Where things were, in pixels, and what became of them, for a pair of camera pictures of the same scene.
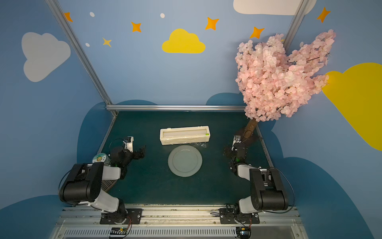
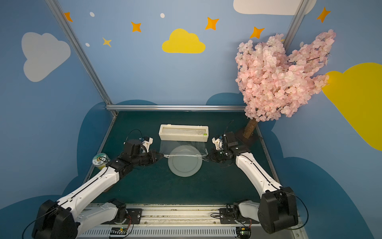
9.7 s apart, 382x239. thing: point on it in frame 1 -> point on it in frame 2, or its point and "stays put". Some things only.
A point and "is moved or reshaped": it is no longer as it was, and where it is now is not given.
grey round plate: x=185 y=161 stays put
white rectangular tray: x=178 y=135 stays put
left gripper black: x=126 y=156 -> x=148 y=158
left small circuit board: x=118 y=231 stays put
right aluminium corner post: x=294 y=25 stays put
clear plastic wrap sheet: x=203 y=144 is moved or reshaped
